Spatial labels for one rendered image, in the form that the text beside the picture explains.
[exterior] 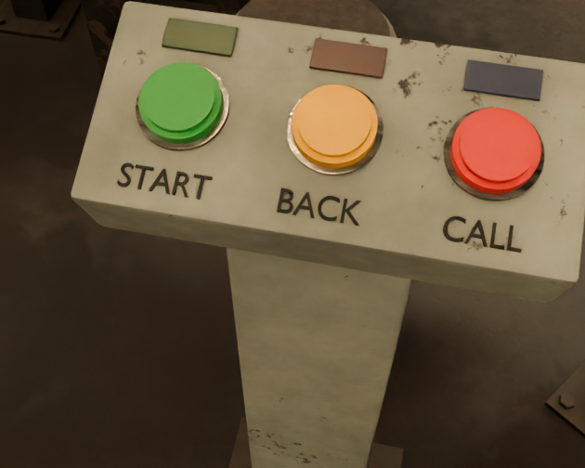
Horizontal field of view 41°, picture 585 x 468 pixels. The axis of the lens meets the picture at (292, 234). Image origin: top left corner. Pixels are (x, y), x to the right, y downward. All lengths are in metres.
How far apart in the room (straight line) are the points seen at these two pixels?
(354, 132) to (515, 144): 0.07
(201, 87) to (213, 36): 0.03
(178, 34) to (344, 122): 0.10
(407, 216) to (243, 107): 0.10
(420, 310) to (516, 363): 0.13
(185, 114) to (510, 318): 0.73
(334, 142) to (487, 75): 0.08
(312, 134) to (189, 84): 0.06
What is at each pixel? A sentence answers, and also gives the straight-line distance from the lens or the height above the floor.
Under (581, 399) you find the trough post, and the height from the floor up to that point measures 0.01.
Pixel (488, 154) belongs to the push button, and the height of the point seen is 0.61.
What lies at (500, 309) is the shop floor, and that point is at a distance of 1.04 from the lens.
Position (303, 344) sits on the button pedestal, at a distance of 0.49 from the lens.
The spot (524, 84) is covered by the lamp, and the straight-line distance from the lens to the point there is 0.39.
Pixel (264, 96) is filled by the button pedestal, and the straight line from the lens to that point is 0.38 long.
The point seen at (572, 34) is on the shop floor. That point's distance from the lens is 1.43.
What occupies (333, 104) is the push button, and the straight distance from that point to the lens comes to 0.37.
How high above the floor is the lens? 0.87
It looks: 55 degrees down
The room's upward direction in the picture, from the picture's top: straight up
